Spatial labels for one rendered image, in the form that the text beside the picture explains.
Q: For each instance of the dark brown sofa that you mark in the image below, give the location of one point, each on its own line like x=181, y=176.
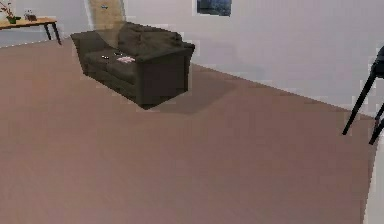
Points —
x=156, y=71

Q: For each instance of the house plant in green pot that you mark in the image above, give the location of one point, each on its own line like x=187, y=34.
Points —
x=12, y=17

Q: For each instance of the black remote control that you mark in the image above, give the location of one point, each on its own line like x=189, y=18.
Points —
x=105, y=57
x=118, y=53

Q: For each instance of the white pink paper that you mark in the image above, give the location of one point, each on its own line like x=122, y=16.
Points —
x=126, y=59

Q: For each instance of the small dark brown object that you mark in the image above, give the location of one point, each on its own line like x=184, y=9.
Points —
x=31, y=16

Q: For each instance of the wooden table with black legs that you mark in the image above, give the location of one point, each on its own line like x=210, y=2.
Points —
x=26, y=22

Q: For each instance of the tan wooden door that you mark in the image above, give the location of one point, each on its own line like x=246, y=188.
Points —
x=107, y=13

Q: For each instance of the dark blue framed picture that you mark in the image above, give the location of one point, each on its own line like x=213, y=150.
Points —
x=214, y=6

